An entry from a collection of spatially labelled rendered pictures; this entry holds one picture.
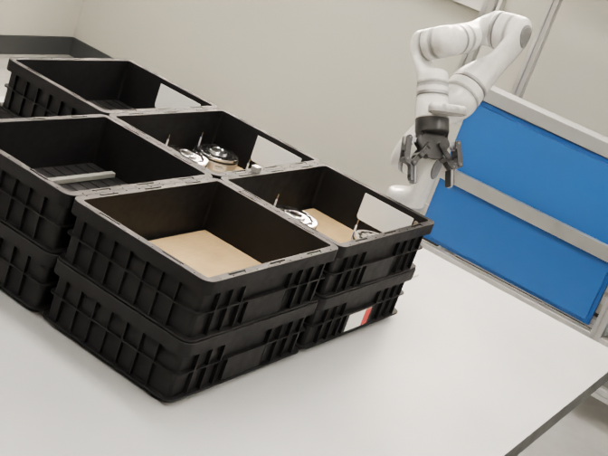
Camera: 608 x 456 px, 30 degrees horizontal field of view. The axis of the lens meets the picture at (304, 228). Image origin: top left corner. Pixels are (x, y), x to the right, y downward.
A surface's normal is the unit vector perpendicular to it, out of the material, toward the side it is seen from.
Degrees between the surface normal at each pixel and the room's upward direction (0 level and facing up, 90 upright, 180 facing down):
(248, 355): 90
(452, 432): 0
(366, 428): 0
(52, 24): 90
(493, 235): 90
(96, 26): 90
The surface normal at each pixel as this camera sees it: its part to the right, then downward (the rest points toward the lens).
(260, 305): 0.79, 0.44
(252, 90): -0.51, 0.12
